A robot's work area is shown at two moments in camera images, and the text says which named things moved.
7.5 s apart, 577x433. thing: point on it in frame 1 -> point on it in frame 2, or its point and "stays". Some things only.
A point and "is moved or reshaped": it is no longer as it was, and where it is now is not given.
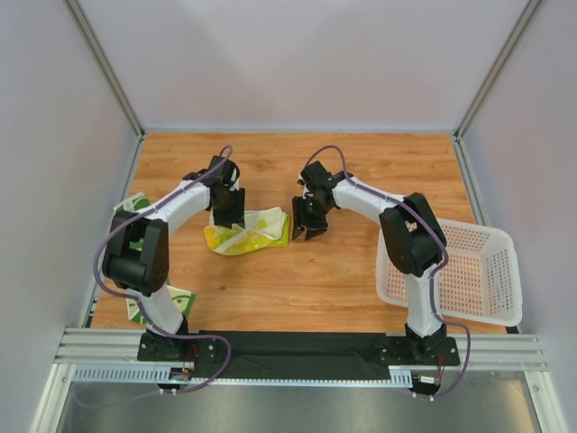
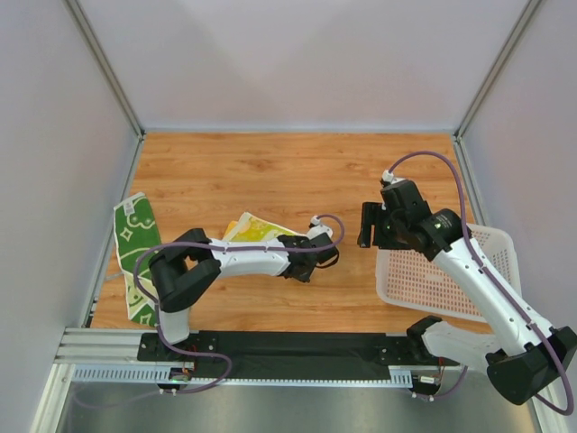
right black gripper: [310, 216] -> [376, 226]
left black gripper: [229, 212] -> [322, 254]
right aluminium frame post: [508, 46] stays
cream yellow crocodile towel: [263, 227] is moved or reshaped
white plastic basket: [479, 282] stays
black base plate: [295, 354] stays
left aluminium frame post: [85, 27] stays
